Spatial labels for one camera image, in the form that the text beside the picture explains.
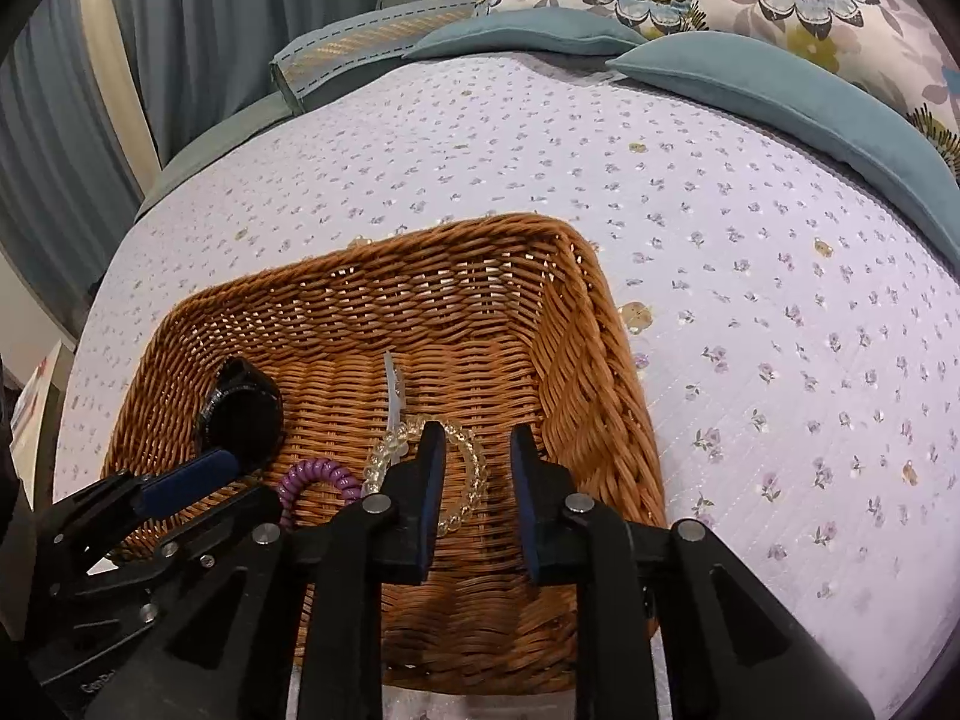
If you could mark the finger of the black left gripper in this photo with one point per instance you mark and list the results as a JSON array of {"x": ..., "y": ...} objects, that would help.
[{"x": 167, "y": 495}]

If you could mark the floral pillow large flowers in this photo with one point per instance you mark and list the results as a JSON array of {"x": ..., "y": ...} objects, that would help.
[{"x": 885, "y": 47}]

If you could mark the lavender floral quilt bedspread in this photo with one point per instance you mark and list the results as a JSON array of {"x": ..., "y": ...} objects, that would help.
[{"x": 797, "y": 345}]

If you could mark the brown wicker basket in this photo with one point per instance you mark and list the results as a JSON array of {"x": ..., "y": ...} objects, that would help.
[{"x": 493, "y": 323}]

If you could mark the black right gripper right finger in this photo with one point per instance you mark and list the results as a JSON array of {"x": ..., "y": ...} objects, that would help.
[{"x": 548, "y": 509}]

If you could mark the teal pillow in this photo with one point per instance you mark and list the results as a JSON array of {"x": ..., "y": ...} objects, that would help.
[
  {"x": 728, "y": 70},
  {"x": 553, "y": 30}
]

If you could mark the teal pillow near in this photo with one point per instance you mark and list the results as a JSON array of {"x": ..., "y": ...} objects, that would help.
[{"x": 728, "y": 70}]

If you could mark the folded grey green blanket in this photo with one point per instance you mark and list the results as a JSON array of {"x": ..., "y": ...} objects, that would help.
[{"x": 313, "y": 70}]

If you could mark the teal pillow far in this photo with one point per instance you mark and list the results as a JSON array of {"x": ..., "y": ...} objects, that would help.
[{"x": 553, "y": 30}]

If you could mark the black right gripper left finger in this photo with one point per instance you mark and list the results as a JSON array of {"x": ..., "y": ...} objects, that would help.
[{"x": 415, "y": 488}]

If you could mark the blue grey curtain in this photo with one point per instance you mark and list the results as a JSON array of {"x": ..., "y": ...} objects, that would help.
[{"x": 98, "y": 97}]

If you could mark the silver blue hair clip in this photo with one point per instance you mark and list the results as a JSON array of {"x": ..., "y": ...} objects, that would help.
[{"x": 396, "y": 400}]

